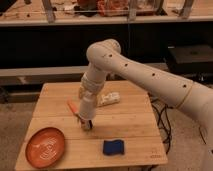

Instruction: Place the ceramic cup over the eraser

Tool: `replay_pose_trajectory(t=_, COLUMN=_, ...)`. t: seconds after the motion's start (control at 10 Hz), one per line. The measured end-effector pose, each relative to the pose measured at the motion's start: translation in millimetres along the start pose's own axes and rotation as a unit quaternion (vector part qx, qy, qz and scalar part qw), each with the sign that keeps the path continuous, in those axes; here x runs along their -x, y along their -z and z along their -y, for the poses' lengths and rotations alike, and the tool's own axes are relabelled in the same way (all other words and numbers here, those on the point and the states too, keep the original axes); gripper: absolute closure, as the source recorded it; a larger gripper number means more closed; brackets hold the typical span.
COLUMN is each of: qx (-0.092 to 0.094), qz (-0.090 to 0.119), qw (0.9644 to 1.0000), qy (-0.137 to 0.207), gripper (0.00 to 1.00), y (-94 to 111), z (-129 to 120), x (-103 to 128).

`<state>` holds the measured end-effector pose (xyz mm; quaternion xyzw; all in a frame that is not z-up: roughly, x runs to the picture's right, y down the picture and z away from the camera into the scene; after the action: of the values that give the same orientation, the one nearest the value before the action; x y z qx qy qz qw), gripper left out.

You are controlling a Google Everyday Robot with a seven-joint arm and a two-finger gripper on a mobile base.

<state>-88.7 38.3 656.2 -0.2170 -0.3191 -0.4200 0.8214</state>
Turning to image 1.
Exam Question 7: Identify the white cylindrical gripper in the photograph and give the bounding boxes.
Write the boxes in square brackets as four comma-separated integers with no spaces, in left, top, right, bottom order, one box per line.
[78,91,97,130]

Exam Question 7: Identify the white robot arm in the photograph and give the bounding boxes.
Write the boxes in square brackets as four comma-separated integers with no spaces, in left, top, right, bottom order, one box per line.
[79,39,213,157]

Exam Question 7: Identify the orange ceramic plate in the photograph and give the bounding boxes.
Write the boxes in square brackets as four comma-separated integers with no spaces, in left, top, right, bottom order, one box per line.
[25,127,65,169]

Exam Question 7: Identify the orange carrot toy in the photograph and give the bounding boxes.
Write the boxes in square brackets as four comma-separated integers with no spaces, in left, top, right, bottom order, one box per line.
[67,100,78,115]

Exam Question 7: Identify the blue sponge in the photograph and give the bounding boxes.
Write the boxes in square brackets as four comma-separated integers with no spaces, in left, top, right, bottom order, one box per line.
[103,139,125,156]

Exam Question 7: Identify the wooden bamboo table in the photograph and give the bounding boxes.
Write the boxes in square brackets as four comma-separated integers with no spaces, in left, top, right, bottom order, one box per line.
[25,81,168,170]

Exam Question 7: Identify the black box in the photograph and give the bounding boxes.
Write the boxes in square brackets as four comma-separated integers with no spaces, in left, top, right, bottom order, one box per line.
[165,45,213,74]

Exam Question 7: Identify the long wooden bench shelf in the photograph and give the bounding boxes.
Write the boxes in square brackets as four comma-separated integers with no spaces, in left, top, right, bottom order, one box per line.
[0,0,213,27]

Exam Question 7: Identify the black cables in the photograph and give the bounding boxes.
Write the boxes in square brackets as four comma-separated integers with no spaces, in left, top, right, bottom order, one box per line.
[150,96,173,155]

